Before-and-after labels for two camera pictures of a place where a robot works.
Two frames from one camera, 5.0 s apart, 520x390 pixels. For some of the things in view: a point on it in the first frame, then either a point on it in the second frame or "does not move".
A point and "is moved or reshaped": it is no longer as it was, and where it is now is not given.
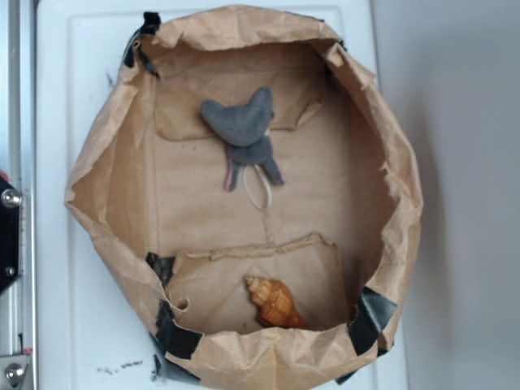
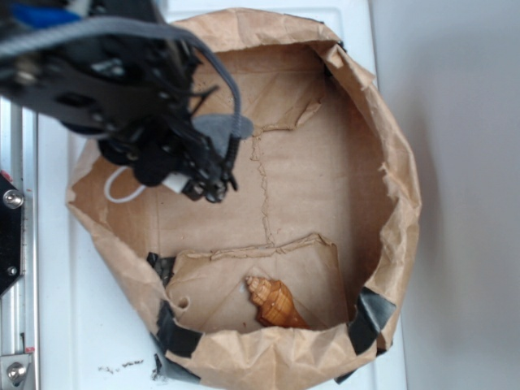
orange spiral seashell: x=275 y=306 does not move
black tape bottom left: x=175 y=340 does not move
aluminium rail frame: x=19 y=166 does not move
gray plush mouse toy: x=244 y=127 is moved or reshaped
